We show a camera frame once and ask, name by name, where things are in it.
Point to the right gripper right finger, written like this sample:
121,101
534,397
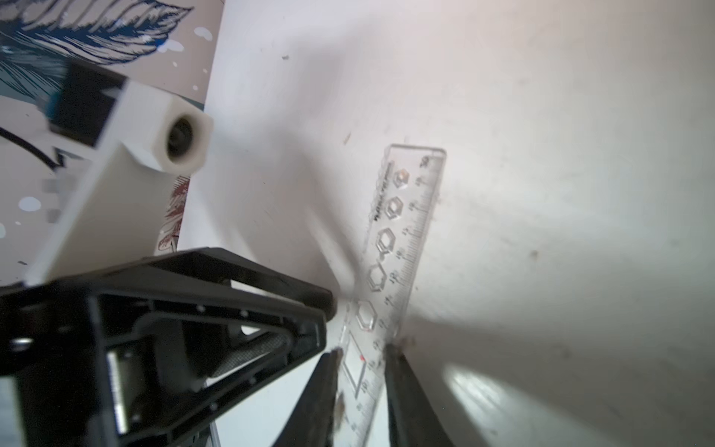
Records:
411,418

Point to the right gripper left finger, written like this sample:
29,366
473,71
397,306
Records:
311,423

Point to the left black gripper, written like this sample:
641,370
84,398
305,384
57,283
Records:
152,353

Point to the clear shape stencil ruler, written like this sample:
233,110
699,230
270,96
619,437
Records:
405,195

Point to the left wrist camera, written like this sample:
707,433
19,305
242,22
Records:
140,139

